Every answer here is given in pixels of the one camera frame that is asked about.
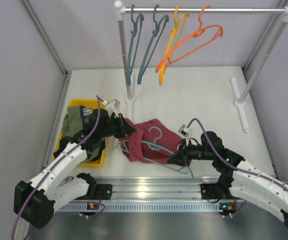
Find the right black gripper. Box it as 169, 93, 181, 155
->
168, 137, 215, 167

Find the teal green hanger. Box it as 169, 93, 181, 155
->
115, 126, 194, 179

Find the red tank top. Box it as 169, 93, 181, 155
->
120, 119, 182, 165

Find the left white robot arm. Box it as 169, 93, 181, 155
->
13, 109, 136, 229

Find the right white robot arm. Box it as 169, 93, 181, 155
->
168, 131, 288, 229

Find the orange hanger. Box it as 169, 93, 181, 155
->
154, 4, 224, 74

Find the dark teal hanger leftmost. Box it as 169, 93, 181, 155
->
126, 4, 144, 86

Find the dark teal hanger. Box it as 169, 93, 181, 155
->
126, 4, 144, 86
137, 4, 169, 85

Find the yellow hanger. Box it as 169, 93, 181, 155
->
155, 4, 190, 85

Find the green clothes pile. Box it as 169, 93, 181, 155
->
53, 105, 108, 163

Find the white clothes rack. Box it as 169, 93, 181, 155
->
113, 0, 288, 134

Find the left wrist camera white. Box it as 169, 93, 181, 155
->
103, 99, 120, 118

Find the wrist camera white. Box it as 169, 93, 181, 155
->
103, 99, 120, 118
178, 124, 193, 146

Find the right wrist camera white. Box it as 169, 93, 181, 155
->
178, 124, 193, 146

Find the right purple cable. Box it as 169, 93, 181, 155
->
187, 117, 288, 205

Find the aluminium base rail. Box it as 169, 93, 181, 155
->
26, 176, 259, 201

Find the slotted white cable duct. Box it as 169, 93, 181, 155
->
59, 201, 234, 213

